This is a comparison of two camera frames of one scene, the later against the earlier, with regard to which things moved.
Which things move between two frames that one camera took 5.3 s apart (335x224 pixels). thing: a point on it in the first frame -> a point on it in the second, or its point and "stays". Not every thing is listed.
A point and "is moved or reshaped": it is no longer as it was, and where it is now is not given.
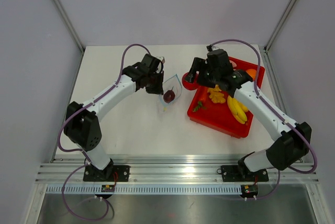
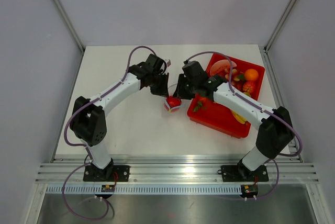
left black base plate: (111, 173) stays
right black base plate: (241, 173) stays
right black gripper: (199, 65) -> (179, 91)
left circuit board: (108, 188) stays
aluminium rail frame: (69, 169) stays
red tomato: (190, 86) is moved or reshaped
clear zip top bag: (172, 88) is moved or reshaped
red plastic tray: (218, 118) stays
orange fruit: (253, 73) stays
